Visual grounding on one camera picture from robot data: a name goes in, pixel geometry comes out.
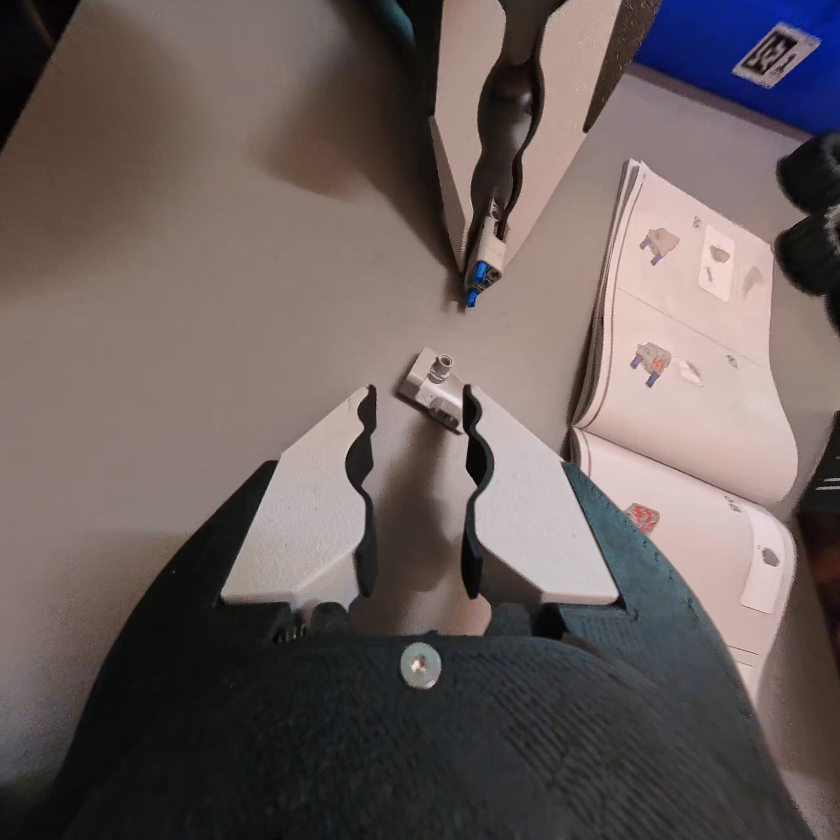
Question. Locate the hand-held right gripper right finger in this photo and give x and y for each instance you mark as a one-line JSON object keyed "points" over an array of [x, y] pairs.
{"points": [[531, 525]]}

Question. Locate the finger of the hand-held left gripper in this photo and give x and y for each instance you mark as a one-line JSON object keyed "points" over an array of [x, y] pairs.
{"points": [[459, 98], [564, 111]]}

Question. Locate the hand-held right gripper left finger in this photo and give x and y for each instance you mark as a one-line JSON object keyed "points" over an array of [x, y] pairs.
{"points": [[302, 525]]}

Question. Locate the grey toy brick blue pins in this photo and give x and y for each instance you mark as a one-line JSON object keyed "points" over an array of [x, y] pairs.
{"points": [[487, 253]]}

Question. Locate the grey angled toy brick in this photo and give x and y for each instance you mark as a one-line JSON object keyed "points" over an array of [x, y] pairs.
{"points": [[426, 394]]}

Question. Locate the blue box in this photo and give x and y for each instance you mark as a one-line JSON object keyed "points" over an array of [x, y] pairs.
{"points": [[709, 33]]}

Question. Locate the black white printed tag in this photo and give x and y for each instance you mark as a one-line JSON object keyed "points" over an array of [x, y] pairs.
{"points": [[774, 56]]}

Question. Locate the open instruction booklet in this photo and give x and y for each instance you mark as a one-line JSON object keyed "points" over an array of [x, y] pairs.
{"points": [[689, 407]]}

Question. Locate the black fuzzy cloth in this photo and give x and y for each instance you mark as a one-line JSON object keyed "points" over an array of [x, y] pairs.
{"points": [[814, 223]]}

